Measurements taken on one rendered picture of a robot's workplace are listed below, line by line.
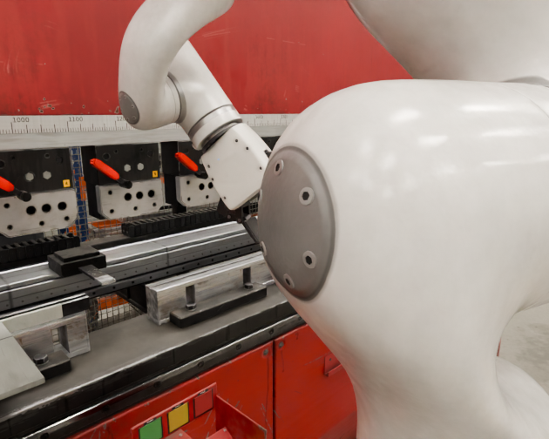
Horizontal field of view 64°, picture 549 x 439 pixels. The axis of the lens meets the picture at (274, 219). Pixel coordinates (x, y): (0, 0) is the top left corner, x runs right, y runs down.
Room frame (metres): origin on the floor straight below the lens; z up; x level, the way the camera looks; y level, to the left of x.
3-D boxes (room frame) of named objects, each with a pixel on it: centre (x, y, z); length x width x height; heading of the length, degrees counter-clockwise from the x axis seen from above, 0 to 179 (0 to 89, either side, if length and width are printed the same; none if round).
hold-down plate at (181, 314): (1.13, 0.15, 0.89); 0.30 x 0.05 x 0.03; 134
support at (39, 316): (0.84, 0.52, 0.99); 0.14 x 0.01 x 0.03; 134
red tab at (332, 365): (1.35, -0.23, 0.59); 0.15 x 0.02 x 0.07; 134
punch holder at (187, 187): (1.15, 0.21, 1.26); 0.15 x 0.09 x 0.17; 134
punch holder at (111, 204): (1.01, 0.35, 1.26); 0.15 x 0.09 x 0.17; 134
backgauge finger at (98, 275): (1.10, 0.50, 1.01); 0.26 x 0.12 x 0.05; 44
